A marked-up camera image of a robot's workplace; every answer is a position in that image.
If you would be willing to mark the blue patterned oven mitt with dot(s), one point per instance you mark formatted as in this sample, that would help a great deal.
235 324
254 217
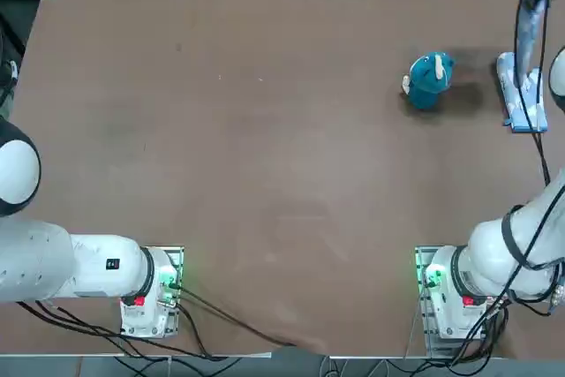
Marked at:
510 85
527 41

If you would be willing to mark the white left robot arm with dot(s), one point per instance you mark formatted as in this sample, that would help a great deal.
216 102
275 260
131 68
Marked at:
88 266

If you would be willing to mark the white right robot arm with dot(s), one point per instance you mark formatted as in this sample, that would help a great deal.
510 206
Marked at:
494 244

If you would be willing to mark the small blue plush doll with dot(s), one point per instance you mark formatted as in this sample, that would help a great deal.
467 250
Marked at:
426 81

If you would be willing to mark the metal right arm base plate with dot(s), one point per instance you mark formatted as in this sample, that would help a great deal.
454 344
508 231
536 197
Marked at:
421 262

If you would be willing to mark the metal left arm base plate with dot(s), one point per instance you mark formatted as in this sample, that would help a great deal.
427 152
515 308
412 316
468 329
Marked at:
176 258

